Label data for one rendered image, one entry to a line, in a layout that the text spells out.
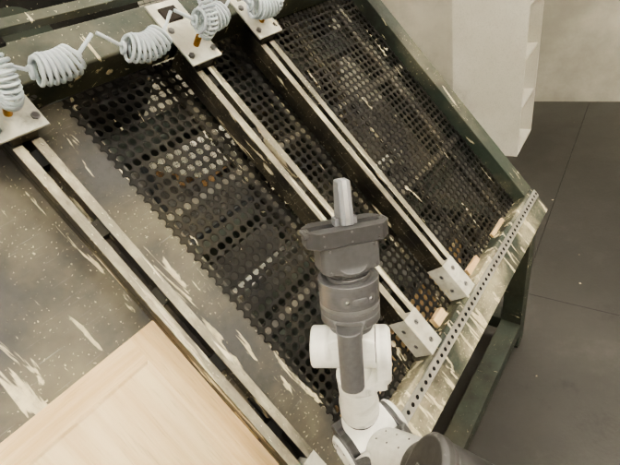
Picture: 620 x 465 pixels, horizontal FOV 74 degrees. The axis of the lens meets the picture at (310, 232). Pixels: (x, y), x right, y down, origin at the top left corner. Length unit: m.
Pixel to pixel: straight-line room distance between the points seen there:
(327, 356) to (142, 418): 0.45
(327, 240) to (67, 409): 0.60
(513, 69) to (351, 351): 3.59
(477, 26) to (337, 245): 3.54
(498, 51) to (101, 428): 3.73
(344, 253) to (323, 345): 0.15
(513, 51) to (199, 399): 3.57
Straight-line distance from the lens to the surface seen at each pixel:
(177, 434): 0.96
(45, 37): 1.14
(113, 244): 0.97
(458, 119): 1.84
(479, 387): 2.09
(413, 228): 1.31
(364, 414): 0.78
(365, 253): 0.57
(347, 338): 0.57
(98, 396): 0.93
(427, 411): 1.23
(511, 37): 3.95
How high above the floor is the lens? 1.90
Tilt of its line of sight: 34 degrees down
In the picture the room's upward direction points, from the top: 14 degrees counter-clockwise
